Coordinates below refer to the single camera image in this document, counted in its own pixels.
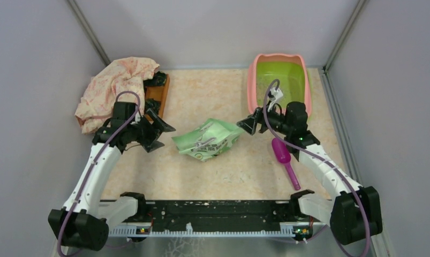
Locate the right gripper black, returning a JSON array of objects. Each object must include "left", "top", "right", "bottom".
[{"left": 237, "top": 100, "right": 292, "bottom": 135}]

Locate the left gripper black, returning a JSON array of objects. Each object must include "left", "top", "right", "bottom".
[{"left": 127, "top": 108, "right": 176, "bottom": 152}]

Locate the green cat litter bag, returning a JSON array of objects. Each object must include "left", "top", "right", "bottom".
[{"left": 172, "top": 118, "right": 244, "bottom": 161}]

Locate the magenta plastic litter scoop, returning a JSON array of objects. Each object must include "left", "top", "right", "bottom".
[{"left": 271, "top": 138, "right": 301, "bottom": 191}]

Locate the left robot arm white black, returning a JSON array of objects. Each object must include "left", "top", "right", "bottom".
[{"left": 48, "top": 102, "right": 175, "bottom": 254}]

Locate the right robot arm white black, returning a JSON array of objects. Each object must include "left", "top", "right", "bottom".
[{"left": 237, "top": 102, "right": 383, "bottom": 245}]

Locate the pink and green litter box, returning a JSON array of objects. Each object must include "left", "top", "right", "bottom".
[{"left": 246, "top": 54, "right": 312, "bottom": 116}]

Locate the dark patterned rolled fabric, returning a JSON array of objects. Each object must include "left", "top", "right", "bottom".
[{"left": 144, "top": 71, "right": 167, "bottom": 87}]

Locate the pink patterned crumpled cloth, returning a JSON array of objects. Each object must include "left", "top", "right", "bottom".
[{"left": 74, "top": 57, "right": 160, "bottom": 134}]

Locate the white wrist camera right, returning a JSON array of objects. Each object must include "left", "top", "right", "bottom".
[{"left": 267, "top": 87, "right": 284, "bottom": 104}]

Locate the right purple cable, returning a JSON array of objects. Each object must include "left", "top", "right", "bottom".
[{"left": 262, "top": 78, "right": 372, "bottom": 257}]

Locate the purple cable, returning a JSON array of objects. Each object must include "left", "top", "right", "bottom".
[
  {"left": 56, "top": 90, "right": 141, "bottom": 257},
  {"left": 262, "top": 78, "right": 372, "bottom": 257}
]

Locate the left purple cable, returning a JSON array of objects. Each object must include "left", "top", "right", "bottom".
[{"left": 56, "top": 90, "right": 141, "bottom": 257}]

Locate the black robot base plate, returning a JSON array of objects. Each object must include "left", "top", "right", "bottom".
[{"left": 125, "top": 200, "right": 319, "bottom": 235}]

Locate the white slotted cable duct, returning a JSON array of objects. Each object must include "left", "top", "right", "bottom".
[{"left": 108, "top": 225, "right": 295, "bottom": 238}]

